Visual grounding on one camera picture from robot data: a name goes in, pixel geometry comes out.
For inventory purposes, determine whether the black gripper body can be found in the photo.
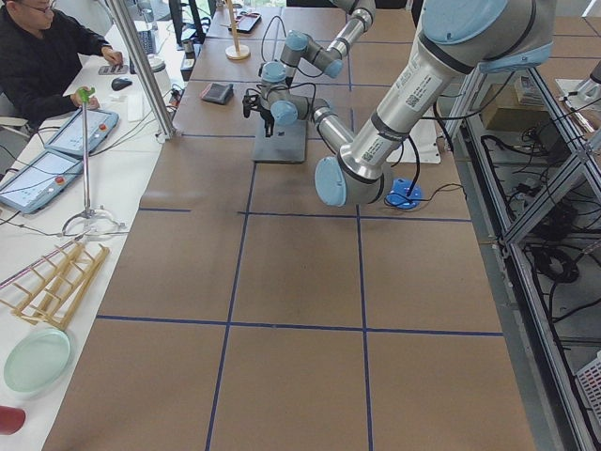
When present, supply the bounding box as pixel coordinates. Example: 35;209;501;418
259;106;275;127

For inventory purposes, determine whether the grey laptop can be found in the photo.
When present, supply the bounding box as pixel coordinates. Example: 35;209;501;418
252;119;307;164

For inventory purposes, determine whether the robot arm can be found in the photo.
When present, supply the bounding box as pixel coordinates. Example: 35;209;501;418
243;1;556;207
259;0;377;87

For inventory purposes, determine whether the person's right hand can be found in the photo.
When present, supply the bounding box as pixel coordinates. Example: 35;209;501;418
100;46;123;67

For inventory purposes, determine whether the person's left hand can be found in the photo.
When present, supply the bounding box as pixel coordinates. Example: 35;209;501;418
69;92;100;110

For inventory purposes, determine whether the grey folded cloth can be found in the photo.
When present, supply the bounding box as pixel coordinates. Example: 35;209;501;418
200;83;234;105

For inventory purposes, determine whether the wooden mug tree stand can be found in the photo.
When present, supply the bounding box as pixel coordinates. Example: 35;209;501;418
224;0;251;61

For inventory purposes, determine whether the black box with label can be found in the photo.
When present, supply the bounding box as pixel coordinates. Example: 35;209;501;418
180;41;202;82

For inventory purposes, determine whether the blue desk lamp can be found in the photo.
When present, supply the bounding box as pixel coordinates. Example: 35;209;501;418
384;179;423;210

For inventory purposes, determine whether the black computer mouse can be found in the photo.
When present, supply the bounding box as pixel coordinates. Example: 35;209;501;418
111;77;132;91

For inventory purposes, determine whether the far teach pendant tablet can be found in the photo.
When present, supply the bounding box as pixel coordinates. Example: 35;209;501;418
44;109;119;157

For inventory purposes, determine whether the teach pendant tablet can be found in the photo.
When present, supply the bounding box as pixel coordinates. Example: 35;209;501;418
44;109;119;157
1;150;83;214

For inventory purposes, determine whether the person in black shirt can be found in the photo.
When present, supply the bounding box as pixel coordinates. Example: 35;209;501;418
1;1;113;125

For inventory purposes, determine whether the near teach pendant tablet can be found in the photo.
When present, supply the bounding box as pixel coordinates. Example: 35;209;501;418
1;150;83;214

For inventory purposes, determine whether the wooden dish rack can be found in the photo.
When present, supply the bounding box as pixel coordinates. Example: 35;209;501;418
1;241;110;331

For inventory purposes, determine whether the green glass plate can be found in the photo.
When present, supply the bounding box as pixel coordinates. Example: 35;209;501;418
3;328;71;395

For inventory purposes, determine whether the red cup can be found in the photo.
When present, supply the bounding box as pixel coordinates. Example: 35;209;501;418
0;405;26;435

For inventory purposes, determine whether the white plastic basket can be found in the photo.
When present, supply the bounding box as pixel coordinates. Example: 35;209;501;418
576;351;601;426

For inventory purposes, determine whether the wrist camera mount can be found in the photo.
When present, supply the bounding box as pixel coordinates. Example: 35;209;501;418
242;94;262;118

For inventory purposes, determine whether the right black braided cable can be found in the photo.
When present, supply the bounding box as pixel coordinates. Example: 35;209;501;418
258;15;301;90

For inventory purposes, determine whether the black braided cable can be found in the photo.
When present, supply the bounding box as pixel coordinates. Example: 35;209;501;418
258;15;301;90
253;82;318;137

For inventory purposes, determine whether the left black braided cable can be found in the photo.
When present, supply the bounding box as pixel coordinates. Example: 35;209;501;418
253;82;318;137

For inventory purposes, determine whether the aluminium frame post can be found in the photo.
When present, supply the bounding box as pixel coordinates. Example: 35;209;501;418
106;0;176;141

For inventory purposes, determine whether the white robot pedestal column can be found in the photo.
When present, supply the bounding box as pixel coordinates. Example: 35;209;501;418
387;110;443;164

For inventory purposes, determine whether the green handled reach grabber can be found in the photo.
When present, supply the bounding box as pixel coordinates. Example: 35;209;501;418
61;87;126;237

